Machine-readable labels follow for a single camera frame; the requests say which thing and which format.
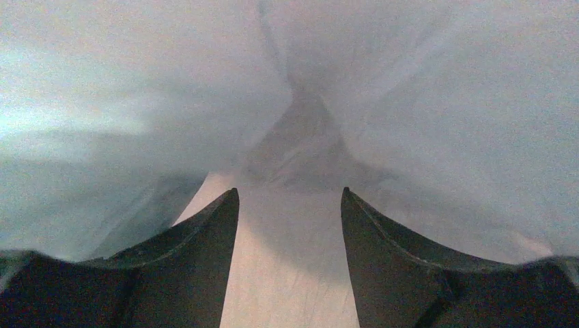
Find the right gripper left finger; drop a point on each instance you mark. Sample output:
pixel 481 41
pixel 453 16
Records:
pixel 177 278

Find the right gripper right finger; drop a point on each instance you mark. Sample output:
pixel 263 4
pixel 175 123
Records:
pixel 402 279

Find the light blue plastic trash bag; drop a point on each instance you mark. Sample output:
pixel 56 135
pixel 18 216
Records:
pixel 459 117

